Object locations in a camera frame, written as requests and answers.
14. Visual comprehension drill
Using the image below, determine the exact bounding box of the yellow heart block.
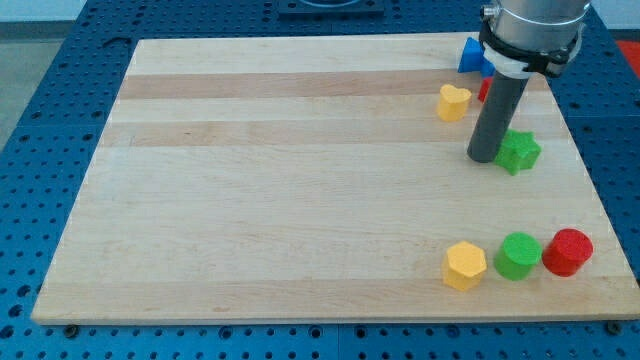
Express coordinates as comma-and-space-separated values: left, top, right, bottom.
436, 84, 472, 122

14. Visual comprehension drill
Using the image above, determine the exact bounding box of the red cylinder block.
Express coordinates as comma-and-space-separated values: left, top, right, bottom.
542, 228, 594, 277

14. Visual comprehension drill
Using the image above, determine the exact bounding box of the blue triangular block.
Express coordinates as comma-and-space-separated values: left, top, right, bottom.
457, 37, 495, 78

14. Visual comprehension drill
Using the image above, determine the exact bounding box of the green cylinder block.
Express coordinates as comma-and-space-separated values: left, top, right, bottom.
494, 232, 542, 281

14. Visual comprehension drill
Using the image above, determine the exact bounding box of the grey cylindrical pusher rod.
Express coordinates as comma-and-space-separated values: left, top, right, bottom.
467, 72, 529, 163

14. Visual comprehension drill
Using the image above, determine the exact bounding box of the wooden board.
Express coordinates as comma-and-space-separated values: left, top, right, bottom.
32, 33, 639, 325

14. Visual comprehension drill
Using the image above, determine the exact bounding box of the yellow hexagon block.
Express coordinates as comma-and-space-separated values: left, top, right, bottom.
441, 241, 487, 291

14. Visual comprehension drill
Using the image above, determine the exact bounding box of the green star block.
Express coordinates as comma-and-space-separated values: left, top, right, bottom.
493, 129, 542, 176

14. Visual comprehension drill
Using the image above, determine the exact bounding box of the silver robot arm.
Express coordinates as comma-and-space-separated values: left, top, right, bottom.
479, 0, 591, 80

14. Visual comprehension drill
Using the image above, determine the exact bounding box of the small red block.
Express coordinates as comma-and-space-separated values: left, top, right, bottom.
477, 76, 493, 103

